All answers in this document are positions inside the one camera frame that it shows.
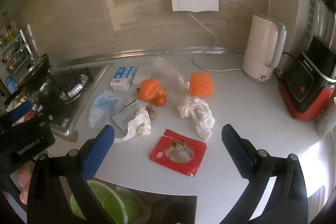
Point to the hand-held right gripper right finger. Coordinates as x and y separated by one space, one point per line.
236 150

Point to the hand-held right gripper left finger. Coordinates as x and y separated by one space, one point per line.
99 150

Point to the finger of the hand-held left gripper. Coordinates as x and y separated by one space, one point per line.
17 113

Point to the light blue plastic bag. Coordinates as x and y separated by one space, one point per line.
103 106

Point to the white tissue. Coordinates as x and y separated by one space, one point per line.
140 124
199 116

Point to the green trash bin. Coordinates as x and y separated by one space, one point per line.
118 203

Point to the red snack packet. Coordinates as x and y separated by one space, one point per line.
178 153

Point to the beige nut shell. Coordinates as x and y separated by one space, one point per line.
151 113

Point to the blue white milk carton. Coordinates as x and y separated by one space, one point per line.
122 78

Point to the clear plastic bag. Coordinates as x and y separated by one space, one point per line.
168 71

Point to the person's left hand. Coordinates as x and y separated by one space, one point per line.
25 182

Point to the blue plastic cup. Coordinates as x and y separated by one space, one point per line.
10 85

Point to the black wok with lid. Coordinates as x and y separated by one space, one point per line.
36 69

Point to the black gas stove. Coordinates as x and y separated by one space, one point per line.
71 87

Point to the patterned white cloth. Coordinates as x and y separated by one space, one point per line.
326 119

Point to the white electric kettle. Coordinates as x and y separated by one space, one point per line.
260 48

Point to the clear blender jar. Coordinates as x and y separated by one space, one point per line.
326 11

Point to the metal wall spice rack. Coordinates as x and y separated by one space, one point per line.
13 50

